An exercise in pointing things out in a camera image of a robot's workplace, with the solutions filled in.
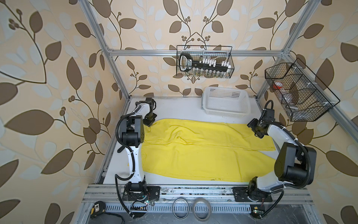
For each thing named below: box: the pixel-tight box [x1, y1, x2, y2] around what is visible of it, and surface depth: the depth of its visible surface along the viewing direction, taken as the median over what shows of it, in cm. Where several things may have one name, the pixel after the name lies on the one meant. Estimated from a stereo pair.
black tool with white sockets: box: [179, 53, 234, 72], surface depth 84 cm
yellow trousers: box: [141, 119, 276, 183], surface depth 93 cm
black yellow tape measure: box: [89, 200, 106, 219], surface depth 69 cm
